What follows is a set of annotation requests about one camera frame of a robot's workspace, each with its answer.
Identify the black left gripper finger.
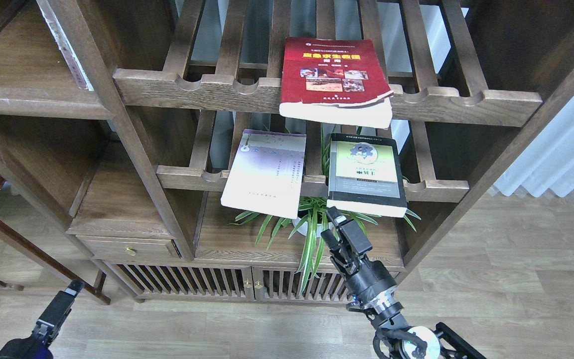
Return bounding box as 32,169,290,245
35,280,85,335

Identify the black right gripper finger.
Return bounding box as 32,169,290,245
326,206,373,260
321,232,355,275

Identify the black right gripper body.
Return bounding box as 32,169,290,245
339,254,397,310

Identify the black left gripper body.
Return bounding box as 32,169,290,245
0,324,54,359

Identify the black yellow cover book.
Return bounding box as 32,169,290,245
326,133,408,218

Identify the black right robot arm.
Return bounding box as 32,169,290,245
321,207,482,359

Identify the green spider plant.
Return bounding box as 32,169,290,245
228,130,421,296

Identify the white plant pot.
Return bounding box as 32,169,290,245
292,215,334,238

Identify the brass drawer knob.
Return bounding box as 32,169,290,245
125,247,137,256

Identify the white lavender book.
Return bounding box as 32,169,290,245
220,129,306,219

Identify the red cover book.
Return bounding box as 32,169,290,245
279,37,393,129

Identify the dark wooden bookshelf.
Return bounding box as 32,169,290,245
0,0,574,304

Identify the white pleated curtain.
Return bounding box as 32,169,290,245
493,97,574,197

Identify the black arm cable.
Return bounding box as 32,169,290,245
373,329,427,359

